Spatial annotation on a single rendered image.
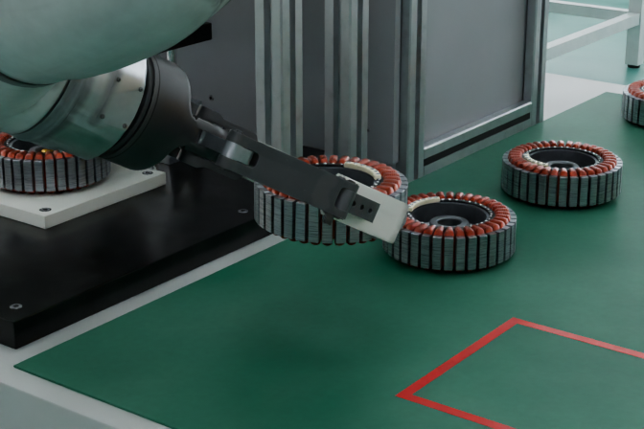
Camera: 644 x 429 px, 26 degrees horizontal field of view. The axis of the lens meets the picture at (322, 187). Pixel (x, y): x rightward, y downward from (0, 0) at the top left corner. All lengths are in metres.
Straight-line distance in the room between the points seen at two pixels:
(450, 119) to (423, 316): 0.41
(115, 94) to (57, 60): 0.14
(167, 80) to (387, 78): 0.48
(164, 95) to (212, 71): 0.59
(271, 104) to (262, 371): 0.32
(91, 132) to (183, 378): 0.20
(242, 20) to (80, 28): 0.75
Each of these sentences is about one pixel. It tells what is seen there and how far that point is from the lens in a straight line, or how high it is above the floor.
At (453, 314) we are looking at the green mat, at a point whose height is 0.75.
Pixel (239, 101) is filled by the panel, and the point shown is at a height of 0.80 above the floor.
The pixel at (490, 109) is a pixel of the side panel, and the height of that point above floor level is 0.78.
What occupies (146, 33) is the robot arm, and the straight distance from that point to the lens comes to 0.67.
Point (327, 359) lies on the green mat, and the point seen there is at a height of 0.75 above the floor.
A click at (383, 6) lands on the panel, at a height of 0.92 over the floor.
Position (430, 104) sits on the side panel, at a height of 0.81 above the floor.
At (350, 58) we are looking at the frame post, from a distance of 1.27.
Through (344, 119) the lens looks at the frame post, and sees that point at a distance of 1.29.
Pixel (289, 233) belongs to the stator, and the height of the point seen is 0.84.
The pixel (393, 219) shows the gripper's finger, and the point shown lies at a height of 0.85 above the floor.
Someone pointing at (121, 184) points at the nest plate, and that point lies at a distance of 1.26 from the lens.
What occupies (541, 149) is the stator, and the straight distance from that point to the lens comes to 1.36.
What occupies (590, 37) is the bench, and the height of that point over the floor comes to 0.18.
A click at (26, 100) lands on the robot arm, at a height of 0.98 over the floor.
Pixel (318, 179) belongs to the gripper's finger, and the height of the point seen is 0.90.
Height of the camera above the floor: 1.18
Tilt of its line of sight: 19 degrees down
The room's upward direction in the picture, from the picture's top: straight up
